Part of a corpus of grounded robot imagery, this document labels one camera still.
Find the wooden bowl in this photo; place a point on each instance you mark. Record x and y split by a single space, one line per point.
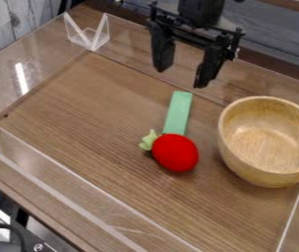
258 140

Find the black metal table frame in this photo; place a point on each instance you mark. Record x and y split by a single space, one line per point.
40 238

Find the green rectangular block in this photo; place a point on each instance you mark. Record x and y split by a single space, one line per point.
176 119

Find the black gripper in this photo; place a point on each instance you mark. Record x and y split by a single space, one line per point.
195 23

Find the clear acrylic corner bracket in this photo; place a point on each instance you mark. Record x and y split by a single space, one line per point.
88 38

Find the clear acrylic tray wall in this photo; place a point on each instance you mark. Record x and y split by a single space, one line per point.
88 216

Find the red plush strawberry toy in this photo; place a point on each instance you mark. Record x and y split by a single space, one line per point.
172 150

